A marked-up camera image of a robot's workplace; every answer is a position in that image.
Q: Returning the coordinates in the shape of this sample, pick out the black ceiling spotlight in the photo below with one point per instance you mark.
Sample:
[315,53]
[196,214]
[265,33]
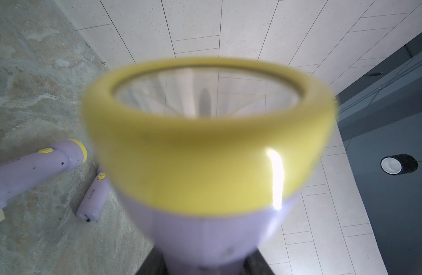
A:
[399,164]

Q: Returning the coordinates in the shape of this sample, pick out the purple flashlight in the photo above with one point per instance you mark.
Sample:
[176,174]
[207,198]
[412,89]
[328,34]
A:
[24,173]
[96,196]
[208,154]

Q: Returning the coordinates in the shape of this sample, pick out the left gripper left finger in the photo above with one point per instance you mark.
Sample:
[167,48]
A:
[154,264]

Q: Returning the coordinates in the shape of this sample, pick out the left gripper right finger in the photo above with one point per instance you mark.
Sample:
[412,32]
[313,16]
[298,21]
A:
[255,264]

